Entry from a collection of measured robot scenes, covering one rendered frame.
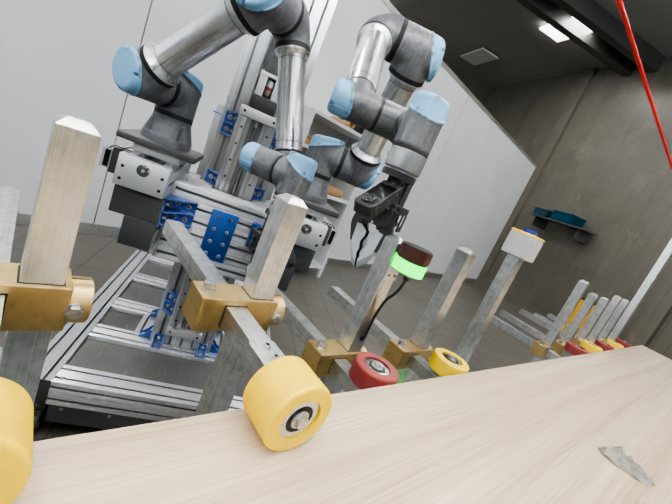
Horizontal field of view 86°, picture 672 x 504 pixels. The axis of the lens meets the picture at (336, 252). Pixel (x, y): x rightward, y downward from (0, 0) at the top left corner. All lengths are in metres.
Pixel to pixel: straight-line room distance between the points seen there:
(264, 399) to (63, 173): 0.28
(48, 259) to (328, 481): 0.35
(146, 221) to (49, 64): 1.94
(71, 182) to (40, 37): 2.64
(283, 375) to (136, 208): 0.92
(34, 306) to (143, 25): 2.78
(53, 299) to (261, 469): 0.26
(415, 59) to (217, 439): 1.02
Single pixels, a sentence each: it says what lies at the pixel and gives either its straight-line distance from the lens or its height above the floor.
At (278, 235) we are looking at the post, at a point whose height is 1.07.
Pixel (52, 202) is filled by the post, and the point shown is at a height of 1.05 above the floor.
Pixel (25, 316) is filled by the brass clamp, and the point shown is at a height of 0.94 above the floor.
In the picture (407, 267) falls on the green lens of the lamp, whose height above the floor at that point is 1.08.
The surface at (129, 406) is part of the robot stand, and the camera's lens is 1.51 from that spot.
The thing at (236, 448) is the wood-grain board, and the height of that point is 0.90.
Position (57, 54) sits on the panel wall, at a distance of 3.04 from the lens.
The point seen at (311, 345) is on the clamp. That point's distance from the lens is 0.69.
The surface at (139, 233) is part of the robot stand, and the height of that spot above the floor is 0.77.
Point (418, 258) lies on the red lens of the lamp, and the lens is 0.63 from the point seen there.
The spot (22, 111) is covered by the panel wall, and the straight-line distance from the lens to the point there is 3.06.
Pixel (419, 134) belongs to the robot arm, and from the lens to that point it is 0.73.
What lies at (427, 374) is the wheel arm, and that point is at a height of 0.85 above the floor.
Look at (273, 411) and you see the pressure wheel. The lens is 0.37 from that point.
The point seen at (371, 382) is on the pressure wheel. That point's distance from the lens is 0.62.
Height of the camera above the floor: 1.18
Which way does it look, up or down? 12 degrees down
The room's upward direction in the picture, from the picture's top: 23 degrees clockwise
